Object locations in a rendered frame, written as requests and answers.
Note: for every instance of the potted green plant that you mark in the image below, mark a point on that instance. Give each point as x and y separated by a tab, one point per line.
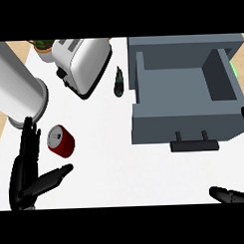
43	48

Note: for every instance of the large silver cylinder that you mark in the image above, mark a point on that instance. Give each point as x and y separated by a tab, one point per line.
14	88

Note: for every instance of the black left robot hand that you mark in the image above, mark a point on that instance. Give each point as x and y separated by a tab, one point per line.
24	170

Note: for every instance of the white toaster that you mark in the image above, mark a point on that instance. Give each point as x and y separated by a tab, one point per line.
81	65

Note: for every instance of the grey drawer cabinet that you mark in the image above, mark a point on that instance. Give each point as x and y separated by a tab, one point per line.
188	50

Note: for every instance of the grey open drawer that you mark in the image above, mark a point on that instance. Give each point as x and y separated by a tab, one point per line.
184	105

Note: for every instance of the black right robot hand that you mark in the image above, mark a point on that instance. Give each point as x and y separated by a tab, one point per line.
234	194

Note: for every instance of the red can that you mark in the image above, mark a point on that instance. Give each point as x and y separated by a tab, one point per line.
61	141

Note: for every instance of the dark green eggplant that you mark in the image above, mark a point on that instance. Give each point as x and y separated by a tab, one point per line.
119	83

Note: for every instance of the green object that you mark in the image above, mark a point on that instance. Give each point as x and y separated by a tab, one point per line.
234	69

